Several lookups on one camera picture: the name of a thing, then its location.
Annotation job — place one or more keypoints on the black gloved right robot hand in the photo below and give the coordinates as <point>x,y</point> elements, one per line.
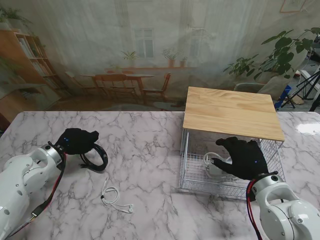
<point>247,157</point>

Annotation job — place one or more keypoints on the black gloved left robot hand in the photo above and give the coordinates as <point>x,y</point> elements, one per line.
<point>77,140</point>

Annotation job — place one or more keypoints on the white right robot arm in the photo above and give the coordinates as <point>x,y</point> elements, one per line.
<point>282,212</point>

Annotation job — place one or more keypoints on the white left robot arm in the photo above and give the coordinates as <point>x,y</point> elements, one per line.
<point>22,185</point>

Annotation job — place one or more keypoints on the grey chair back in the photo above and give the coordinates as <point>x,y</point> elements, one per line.
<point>247,87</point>

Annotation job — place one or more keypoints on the black tripod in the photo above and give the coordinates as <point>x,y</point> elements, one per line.
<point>309,80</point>

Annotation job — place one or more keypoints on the printed room scene backdrop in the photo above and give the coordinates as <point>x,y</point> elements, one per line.
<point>75,37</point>

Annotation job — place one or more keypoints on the white bench edge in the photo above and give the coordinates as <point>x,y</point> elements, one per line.
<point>306,73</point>

